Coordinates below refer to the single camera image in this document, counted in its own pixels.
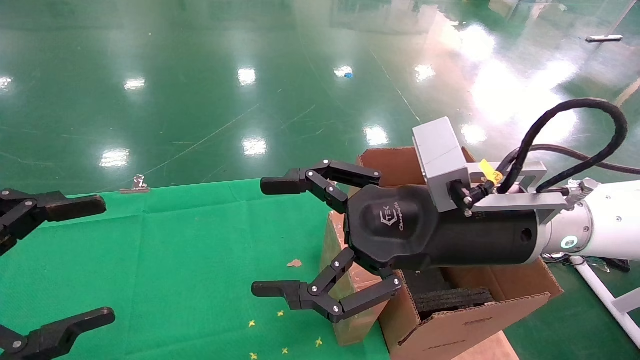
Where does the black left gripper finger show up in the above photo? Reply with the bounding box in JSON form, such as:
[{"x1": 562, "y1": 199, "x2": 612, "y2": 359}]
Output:
[
  {"x1": 0, "y1": 307, "x2": 116, "y2": 360},
  {"x1": 0, "y1": 189, "x2": 107, "y2": 256}
]

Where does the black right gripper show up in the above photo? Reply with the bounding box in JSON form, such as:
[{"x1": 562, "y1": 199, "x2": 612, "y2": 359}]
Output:
[{"x1": 251, "y1": 160, "x2": 546, "y2": 323}]

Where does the small cardboard box with hole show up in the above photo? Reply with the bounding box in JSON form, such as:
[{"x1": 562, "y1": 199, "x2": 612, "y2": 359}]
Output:
[{"x1": 320, "y1": 210, "x2": 388, "y2": 347}]

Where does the large open cardboard carton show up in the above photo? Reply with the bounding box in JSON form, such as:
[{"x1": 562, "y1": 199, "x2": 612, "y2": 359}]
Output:
[{"x1": 356, "y1": 146, "x2": 565, "y2": 360}]

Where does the silver binder clip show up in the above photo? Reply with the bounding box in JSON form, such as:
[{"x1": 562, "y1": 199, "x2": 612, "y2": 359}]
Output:
[{"x1": 120, "y1": 174, "x2": 151, "y2": 194}]

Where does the green table cloth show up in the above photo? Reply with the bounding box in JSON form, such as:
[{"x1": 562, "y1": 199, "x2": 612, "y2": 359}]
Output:
[{"x1": 0, "y1": 179, "x2": 391, "y2": 360}]

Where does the black foam block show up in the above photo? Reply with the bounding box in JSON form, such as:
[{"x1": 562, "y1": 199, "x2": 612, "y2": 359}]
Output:
[{"x1": 414, "y1": 286, "x2": 496, "y2": 321}]

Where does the white tube stand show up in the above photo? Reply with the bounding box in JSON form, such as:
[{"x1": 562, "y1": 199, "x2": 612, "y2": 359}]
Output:
[{"x1": 570, "y1": 256, "x2": 640, "y2": 347}]

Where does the tan wooden strip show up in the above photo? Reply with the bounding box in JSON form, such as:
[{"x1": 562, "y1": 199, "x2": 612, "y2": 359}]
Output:
[{"x1": 615, "y1": 77, "x2": 640, "y2": 108}]

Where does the yellow cable tag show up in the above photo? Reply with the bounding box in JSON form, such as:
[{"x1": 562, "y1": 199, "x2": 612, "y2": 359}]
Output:
[{"x1": 478, "y1": 159, "x2": 503, "y2": 184}]

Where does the silver camera mount bracket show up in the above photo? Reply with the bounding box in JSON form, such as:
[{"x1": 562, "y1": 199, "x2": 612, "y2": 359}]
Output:
[{"x1": 467, "y1": 160, "x2": 598, "y2": 218}]

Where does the thin black cable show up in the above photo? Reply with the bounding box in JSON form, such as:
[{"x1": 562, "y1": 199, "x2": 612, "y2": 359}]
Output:
[{"x1": 500, "y1": 144, "x2": 640, "y2": 193}]

